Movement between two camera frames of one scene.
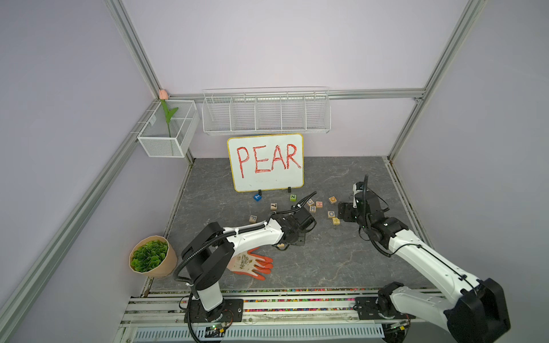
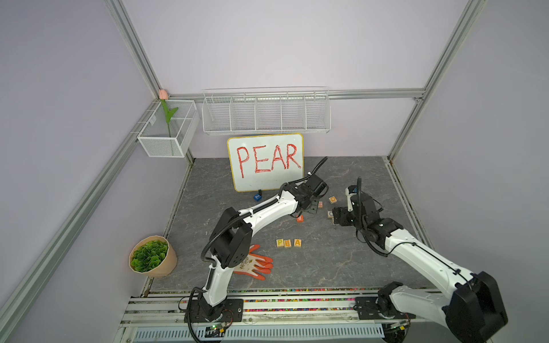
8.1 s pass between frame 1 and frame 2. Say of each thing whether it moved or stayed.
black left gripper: moved
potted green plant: stayed
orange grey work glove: stayed
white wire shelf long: stayed
